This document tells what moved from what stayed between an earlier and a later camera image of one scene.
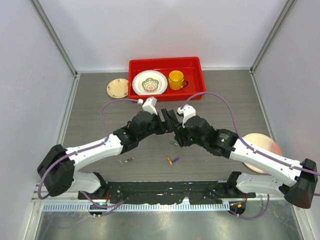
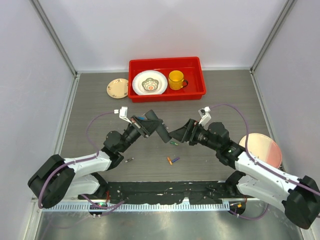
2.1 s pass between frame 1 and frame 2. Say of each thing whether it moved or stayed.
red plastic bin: stayed
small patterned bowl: stayed
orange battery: stayed
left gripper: moved
